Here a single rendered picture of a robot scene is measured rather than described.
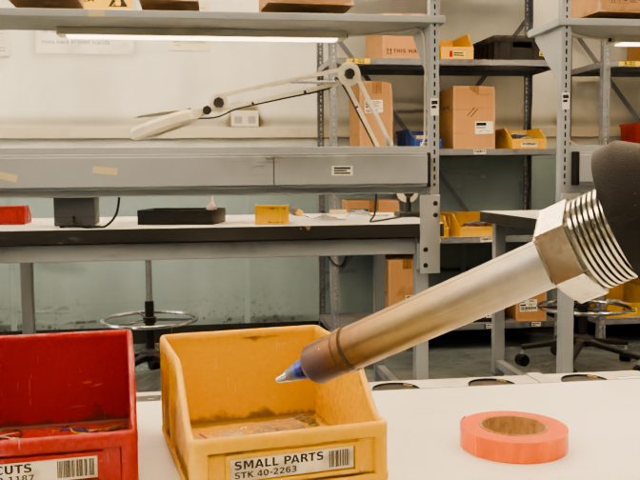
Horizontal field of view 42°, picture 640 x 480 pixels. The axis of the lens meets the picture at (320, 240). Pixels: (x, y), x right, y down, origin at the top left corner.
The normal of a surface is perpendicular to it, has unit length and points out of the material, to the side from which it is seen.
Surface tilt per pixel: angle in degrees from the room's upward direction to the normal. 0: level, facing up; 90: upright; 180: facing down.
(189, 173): 90
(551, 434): 3
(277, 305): 90
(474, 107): 88
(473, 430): 2
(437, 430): 0
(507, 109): 90
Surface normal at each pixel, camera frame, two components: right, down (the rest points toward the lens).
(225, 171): 0.15, 0.08
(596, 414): -0.01, -1.00
